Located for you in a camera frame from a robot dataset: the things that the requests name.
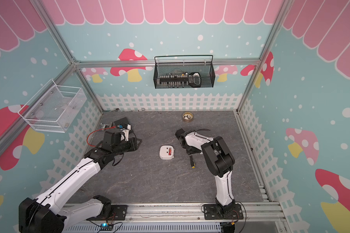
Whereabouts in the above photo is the black socket bit set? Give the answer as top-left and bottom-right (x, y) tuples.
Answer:
(155, 74), (193, 88)

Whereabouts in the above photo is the black wire mesh basket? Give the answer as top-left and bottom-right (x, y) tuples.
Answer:
(153, 55), (215, 89)

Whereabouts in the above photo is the brown tape roll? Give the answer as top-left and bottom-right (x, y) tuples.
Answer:
(182, 112), (194, 122)

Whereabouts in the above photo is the red cable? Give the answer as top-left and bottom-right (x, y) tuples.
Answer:
(87, 126), (117, 147)

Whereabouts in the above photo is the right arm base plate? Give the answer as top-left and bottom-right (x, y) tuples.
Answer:
(201, 203), (244, 220)

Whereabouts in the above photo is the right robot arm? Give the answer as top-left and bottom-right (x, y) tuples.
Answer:
(175, 129), (235, 215)

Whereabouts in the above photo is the white square alarm clock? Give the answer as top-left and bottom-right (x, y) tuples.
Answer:
(159, 145), (175, 160)

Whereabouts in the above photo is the metal clamp bracket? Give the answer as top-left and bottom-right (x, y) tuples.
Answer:
(100, 122), (113, 130)

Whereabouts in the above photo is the white wire mesh basket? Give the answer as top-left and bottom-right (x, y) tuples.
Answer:
(17, 80), (87, 133)

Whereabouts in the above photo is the black yellow screwdriver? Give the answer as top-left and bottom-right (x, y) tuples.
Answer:
(190, 155), (195, 168)

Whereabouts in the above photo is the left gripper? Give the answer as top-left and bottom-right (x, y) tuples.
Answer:
(113, 137), (143, 156)

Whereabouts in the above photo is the black box device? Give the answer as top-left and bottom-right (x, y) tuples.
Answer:
(114, 117), (130, 126)

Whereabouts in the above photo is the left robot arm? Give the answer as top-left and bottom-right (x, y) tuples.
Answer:
(18, 128), (142, 233)

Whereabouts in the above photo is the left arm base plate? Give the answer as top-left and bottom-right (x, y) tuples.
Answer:
(87, 205), (128, 221)

